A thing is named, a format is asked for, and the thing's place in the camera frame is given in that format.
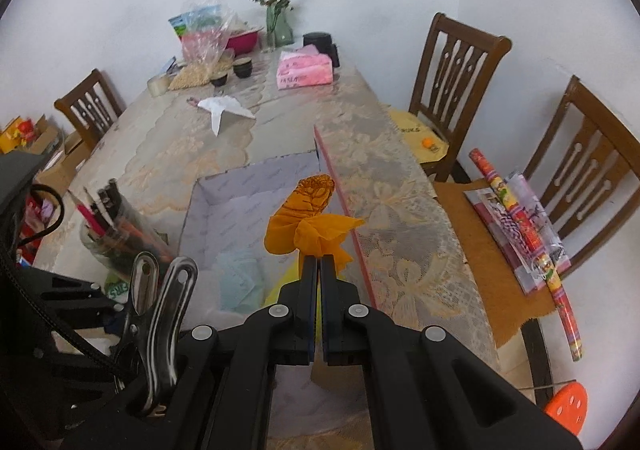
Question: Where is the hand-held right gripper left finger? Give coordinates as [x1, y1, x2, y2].
[60, 255, 321, 450]

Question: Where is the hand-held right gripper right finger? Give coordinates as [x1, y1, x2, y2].
[321, 255, 583, 450]

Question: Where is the orange cloth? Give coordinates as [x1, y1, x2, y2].
[264, 174, 366, 278]

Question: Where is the pink cardboard box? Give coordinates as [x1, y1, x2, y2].
[177, 124, 381, 431]

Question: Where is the clear plastic pencil jar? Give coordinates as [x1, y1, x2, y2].
[80, 180, 173, 286]

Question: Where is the metal spring clip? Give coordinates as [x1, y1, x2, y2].
[112, 251, 198, 418]

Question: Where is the clear jar of pencils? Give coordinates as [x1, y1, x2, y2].
[70, 177, 171, 276]

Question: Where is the brown seat mat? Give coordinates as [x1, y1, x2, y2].
[432, 180, 556, 348]

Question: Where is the yellow seat cushion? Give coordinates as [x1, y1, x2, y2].
[387, 107, 451, 166]

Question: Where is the printed plastic packet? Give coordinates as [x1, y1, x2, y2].
[462, 170, 571, 296]

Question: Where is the white tissue paper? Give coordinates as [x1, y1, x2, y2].
[197, 96, 256, 137]

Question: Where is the colourful wrapping paper roll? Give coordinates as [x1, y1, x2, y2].
[468, 147, 585, 362]

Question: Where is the wooden chair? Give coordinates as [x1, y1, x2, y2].
[407, 12, 513, 183]
[54, 69, 126, 151]
[435, 75, 640, 346]

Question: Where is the pink tissue pack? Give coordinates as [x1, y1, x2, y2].
[276, 45, 333, 91]

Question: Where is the black mug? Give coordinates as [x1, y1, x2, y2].
[302, 31, 341, 68]

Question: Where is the red bowl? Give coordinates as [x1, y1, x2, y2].
[225, 27, 263, 56]

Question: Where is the clear plastic bag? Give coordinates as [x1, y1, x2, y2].
[167, 0, 266, 91]

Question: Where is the green glass vase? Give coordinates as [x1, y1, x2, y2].
[265, 5, 295, 51]

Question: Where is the orange plastic stool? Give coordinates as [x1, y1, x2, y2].
[544, 380, 588, 433]

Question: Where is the green printed carton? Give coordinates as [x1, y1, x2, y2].
[168, 5, 223, 38]

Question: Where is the black cable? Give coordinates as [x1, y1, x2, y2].
[15, 184, 67, 248]

